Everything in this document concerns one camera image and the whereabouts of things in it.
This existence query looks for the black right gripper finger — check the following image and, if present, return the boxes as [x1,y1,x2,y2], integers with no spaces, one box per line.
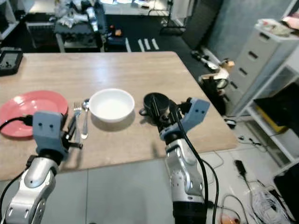
[151,96,164,123]
[168,100,183,121]

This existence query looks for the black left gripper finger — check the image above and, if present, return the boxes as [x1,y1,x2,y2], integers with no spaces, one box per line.
[69,113,79,140]

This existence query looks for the silver spoon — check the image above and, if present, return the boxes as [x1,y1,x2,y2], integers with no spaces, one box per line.
[80,98,91,140]

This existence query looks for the silver fork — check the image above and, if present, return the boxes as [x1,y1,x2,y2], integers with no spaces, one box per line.
[73,101,82,143]

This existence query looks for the white bowl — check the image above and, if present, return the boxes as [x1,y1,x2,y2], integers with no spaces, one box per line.
[89,88,135,123]

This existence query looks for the pink round plate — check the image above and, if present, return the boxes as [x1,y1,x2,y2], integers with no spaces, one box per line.
[0,90,69,139]

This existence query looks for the brown and black floor device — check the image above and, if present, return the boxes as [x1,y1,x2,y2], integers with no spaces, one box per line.
[198,58,235,92]

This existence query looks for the black power adapter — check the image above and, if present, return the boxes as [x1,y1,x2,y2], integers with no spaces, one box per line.
[235,160,248,178]

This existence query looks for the yellow box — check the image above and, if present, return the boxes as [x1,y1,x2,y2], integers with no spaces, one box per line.
[255,105,286,135]

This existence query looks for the white drawer cabinet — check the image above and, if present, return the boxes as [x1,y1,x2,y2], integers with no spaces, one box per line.
[229,26,299,117]

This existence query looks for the white shelf rack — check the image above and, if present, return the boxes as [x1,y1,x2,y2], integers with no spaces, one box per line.
[245,58,299,164]

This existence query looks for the cluttered dark side table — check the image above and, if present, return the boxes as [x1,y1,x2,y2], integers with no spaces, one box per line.
[54,0,106,53]

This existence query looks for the white cube shelf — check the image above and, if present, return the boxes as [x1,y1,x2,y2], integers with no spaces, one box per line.
[0,0,25,39]

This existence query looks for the pink white cloth pile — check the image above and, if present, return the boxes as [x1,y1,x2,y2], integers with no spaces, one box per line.
[256,18,299,38]

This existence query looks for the black cup with handle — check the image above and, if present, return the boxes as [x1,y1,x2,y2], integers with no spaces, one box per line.
[139,92,171,118]

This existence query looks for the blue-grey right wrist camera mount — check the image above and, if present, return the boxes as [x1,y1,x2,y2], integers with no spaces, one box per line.
[160,98,211,141]

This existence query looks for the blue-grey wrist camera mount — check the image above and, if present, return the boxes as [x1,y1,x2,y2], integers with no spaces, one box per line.
[160,98,211,141]
[32,111,71,162]

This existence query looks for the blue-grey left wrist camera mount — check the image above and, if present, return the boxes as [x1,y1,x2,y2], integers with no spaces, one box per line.
[32,111,71,162]

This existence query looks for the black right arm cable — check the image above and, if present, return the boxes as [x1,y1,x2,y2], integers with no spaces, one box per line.
[171,106,219,224]

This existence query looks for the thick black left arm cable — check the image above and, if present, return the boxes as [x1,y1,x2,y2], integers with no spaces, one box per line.
[0,115,34,133]

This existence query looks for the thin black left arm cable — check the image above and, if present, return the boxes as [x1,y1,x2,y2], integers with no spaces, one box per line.
[0,156,35,220]

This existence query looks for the white cable bundle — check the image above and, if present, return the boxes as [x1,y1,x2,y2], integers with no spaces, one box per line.
[249,186,288,224]

